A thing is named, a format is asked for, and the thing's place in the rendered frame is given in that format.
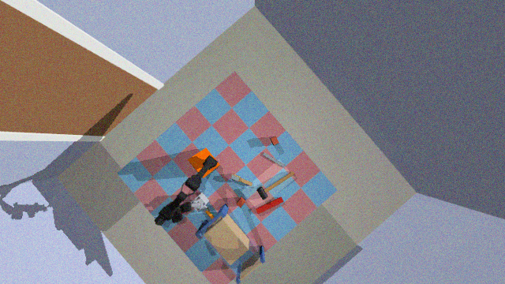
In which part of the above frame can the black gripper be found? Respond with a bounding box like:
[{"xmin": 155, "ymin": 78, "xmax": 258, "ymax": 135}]
[{"xmin": 175, "ymin": 202, "xmax": 191, "ymax": 214}]

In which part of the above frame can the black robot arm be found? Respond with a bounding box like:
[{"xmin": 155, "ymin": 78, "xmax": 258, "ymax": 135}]
[{"xmin": 154, "ymin": 155, "xmax": 217, "ymax": 226}]

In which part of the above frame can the black-headed mallet with wooden handle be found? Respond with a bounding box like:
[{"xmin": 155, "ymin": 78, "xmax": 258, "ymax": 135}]
[{"xmin": 257, "ymin": 171, "xmax": 295, "ymax": 200}]

